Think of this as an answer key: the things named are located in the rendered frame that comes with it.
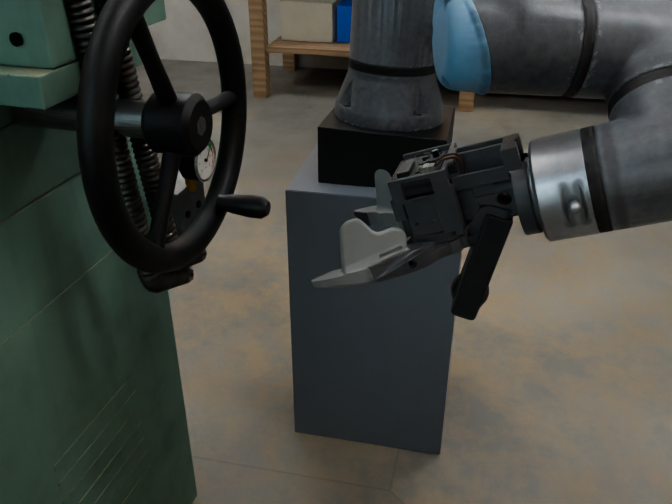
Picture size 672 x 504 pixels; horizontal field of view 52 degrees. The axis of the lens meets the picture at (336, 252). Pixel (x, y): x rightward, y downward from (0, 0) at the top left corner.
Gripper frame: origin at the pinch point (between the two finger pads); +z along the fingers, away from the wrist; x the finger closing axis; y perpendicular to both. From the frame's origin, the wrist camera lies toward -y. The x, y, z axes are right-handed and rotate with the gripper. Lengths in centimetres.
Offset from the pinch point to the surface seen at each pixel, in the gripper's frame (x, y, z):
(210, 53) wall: -317, -1, 182
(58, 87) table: 6.8, 23.7, 16.4
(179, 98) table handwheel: 2.0, 19.0, 8.4
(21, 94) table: 9.1, 24.2, 18.5
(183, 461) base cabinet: -18, -42, 51
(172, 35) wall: -315, 16, 200
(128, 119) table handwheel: 2.7, 18.7, 14.1
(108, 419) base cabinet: -1.4, -19.0, 41.8
